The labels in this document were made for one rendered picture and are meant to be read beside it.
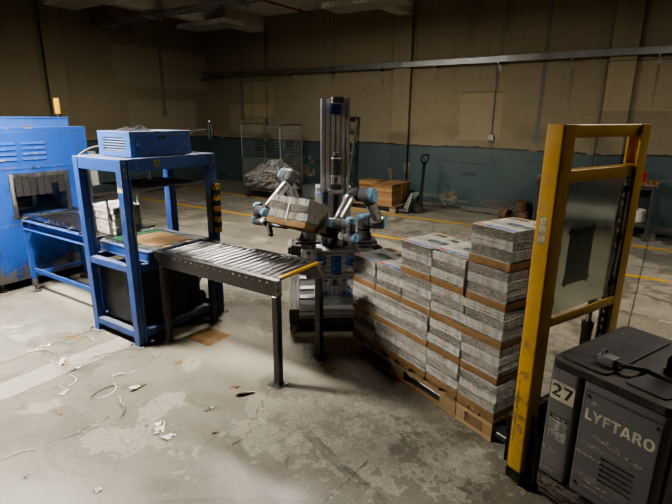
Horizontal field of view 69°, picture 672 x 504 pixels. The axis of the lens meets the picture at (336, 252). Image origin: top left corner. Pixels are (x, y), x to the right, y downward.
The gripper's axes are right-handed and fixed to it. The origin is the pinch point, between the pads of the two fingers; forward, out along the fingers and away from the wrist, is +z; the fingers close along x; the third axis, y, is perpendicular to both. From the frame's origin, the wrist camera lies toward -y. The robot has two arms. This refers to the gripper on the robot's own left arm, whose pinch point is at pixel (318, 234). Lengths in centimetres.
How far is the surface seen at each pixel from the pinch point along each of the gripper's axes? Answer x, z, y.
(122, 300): 48, 155, -88
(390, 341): -21, -69, -68
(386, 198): -550, 234, 134
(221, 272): 55, 40, -43
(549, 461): 45, -194, -95
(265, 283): 55, -3, -43
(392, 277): -4, -69, -21
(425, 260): 16, -98, -6
